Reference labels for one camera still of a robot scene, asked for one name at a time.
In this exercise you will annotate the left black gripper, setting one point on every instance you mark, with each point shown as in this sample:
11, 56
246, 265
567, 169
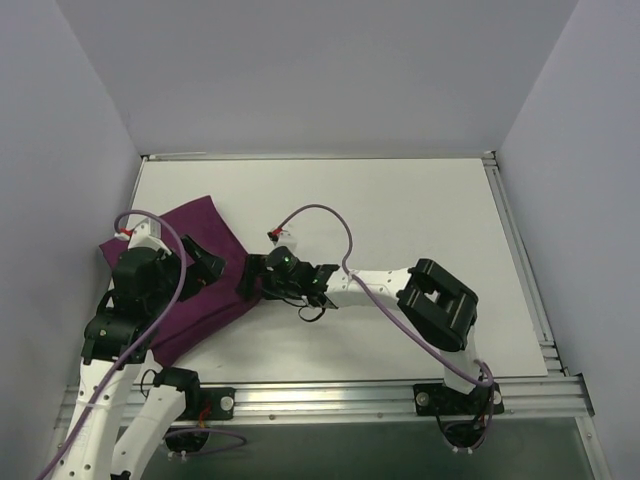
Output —
185, 265

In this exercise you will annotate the front aluminium rail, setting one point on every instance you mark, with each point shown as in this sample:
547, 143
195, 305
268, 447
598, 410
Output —
256, 404

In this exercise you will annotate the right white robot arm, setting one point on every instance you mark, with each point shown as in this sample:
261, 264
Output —
426, 302

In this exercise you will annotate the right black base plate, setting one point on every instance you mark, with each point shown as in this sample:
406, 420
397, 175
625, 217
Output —
435, 399

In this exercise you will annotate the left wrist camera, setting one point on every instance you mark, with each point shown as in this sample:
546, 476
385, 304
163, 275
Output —
146, 234

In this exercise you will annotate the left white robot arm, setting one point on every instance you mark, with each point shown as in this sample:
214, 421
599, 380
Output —
116, 342

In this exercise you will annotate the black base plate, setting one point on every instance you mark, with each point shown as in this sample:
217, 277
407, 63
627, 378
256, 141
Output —
211, 403
435, 399

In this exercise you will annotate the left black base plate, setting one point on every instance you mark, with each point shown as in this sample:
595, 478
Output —
211, 403

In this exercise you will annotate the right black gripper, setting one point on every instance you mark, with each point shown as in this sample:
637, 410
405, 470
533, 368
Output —
255, 276

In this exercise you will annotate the back aluminium rail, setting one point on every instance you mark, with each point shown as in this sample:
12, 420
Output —
310, 156

